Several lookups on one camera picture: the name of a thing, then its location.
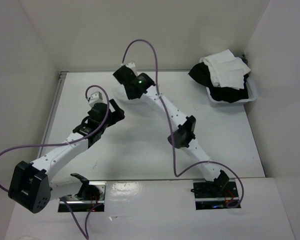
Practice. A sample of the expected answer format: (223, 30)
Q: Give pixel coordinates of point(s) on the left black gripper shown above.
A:
(116, 115)

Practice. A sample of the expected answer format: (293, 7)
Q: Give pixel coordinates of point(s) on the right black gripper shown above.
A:
(131, 97)

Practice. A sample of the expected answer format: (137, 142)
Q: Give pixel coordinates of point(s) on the light white skirt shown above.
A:
(122, 96)

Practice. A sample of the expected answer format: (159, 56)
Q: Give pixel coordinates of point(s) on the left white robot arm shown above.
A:
(32, 183)

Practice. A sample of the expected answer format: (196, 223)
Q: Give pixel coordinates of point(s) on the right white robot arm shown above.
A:
(181, 127)

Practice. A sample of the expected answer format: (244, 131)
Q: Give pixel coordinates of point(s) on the black skirt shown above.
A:
(201, 74)

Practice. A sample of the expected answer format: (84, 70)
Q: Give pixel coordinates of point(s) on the cream white skirt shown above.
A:
(226, 70)

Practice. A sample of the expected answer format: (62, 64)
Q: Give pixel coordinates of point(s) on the white plastic laundry basket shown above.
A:
(252, 96)

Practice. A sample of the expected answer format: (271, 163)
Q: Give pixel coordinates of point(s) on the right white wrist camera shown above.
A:
(132, 66)

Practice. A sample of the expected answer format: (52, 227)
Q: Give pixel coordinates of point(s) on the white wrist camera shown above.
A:
(95, 98)
(132, 66)

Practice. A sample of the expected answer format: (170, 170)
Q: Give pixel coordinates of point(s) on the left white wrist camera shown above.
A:
(95, 98)

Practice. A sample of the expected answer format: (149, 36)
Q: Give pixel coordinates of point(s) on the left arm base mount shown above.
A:
(94, 197)

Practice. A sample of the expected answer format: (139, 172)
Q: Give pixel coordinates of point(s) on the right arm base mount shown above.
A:
(207, 199)

